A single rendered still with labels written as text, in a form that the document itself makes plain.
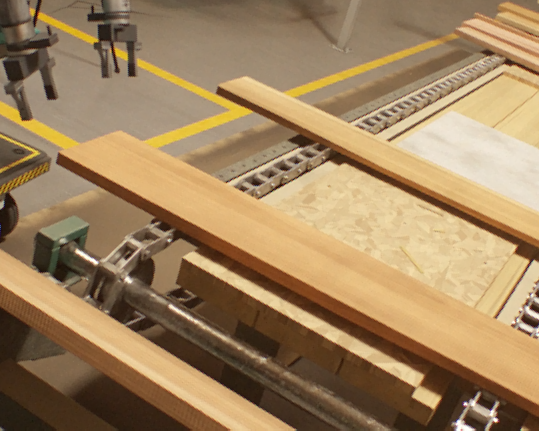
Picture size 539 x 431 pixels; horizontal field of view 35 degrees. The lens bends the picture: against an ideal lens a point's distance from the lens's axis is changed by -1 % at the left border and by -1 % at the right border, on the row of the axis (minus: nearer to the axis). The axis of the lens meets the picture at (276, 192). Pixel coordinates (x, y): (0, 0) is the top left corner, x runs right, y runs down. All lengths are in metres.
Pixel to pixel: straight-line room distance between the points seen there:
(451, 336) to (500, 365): 0.09
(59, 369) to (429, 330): 1.32
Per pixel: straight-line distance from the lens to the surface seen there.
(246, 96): 2.23
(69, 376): 2.50
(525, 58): 3.88
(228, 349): 1.45
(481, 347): 1.50
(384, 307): 1.49
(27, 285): 1.17
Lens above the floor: 1.60
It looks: 24 degrees down
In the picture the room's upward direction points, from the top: 18 degrees clockwise
